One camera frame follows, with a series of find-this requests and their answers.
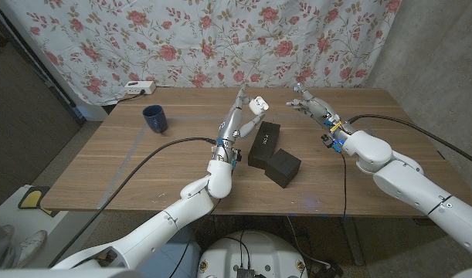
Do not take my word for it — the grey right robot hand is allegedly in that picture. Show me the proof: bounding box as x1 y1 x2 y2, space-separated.
285 83 355 144

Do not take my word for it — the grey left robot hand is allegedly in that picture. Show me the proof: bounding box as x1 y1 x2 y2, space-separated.
212 83 267 164

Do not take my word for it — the white airpods case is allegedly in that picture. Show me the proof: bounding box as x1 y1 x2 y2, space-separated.
248 96 269 116

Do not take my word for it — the long black box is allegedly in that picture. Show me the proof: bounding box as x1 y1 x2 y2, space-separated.
247 120 281 170

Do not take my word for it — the black cube box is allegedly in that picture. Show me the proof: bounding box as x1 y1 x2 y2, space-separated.
264 148 302 189

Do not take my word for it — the dark blue mug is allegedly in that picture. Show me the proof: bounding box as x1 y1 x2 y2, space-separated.
142 104 169 134

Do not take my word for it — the white power strip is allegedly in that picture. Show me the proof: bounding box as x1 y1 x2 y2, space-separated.
124 80 157 96

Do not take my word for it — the floral backdrop cloth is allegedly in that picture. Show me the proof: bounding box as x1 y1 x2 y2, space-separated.
5 0 402 107

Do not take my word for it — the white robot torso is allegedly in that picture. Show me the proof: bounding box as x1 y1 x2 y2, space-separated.
196 230 309 278

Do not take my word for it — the grey metal table leg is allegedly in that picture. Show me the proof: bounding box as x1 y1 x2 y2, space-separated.
341 215 366 267

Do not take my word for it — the black plug adapter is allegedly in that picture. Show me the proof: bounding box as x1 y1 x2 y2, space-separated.
315 262 345 278

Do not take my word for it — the yellow black foot pedal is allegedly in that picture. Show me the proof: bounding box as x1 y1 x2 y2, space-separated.
18 185 51 210

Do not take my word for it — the white sneaker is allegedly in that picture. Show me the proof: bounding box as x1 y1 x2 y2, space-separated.
13 230 48 268

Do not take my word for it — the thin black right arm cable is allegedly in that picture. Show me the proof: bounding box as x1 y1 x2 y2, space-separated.
341 152 348 219

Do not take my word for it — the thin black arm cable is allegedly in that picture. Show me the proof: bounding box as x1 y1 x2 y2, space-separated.
341 152 348 219
168 198 221 278

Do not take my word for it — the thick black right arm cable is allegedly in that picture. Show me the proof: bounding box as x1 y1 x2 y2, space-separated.
347 114 472 169

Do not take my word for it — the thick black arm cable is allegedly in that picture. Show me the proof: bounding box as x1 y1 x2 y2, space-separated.
48 137 219 268
347 114 472 169

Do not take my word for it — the black power strip cord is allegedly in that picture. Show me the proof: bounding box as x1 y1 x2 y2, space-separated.
117 90 146 103

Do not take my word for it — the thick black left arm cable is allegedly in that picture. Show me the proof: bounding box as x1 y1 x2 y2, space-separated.
48 137 219 268

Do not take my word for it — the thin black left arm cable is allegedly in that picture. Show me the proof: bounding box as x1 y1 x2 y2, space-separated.
168 198 221 278

